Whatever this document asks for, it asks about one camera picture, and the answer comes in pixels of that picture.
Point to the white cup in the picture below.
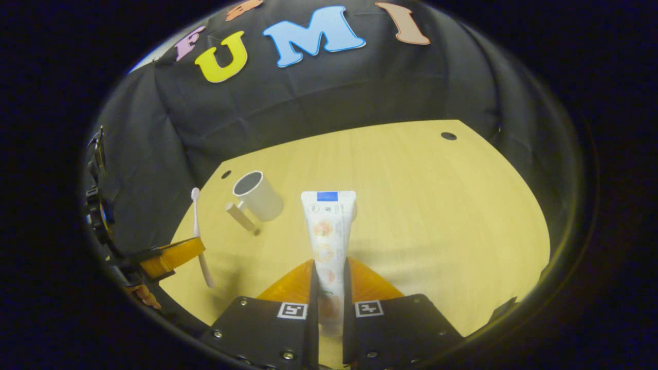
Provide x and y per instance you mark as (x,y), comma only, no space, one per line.
(262,200)

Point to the black backdrop cloth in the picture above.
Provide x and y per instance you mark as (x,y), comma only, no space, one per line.
(288,108)

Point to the white toothbrush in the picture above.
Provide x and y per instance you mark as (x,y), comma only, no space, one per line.
(197,221)

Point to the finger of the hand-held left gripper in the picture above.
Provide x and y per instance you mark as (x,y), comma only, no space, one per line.
(172,257)

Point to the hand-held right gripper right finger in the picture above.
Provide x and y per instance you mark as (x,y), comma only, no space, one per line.
(401,329)

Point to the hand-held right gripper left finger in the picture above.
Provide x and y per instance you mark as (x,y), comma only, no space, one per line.
(267,329)

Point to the white toothpaste tube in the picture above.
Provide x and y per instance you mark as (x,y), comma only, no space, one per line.
(329,231)

